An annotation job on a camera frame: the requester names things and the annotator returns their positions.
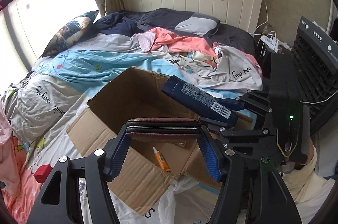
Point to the dark navy blanket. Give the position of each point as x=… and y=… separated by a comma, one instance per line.
x=116, y=23

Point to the brown leather wallet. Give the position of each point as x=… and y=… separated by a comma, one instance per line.
x=163, y=129

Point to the red gift box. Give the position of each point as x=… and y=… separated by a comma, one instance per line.
x=42, y=173

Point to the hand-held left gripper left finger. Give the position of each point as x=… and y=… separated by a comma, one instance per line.
x=120, y=150

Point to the printed star bedsheet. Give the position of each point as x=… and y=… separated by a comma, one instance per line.
x=39, y=150

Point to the white plastic bag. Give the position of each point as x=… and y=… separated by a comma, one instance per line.
x=169, y=202

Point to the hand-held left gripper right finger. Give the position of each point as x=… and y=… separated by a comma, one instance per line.
x=209, y=155

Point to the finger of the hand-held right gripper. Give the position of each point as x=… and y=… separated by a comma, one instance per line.
x=253, y=102
x=232, y=134

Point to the dark patterned pillow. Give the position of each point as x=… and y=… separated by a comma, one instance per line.
x=71, y=31

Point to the orange tube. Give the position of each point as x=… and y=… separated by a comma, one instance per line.
x=161, y=160

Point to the white power strip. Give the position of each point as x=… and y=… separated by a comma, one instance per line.
x=270, y=42

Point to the person's right forearm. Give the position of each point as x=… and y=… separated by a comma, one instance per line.
x=309, y=181

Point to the grey patchwork pillow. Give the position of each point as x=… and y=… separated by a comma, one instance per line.
x=195, y=24

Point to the black air cooler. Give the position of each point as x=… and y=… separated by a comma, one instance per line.
x=317, y=68

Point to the dark blue bottle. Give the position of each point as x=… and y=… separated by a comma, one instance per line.
x=192, y=97

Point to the crumpled printed duvet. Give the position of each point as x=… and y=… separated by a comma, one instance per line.
x=105, y=65

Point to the cardboard box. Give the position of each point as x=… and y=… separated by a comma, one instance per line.
x=126, y=97

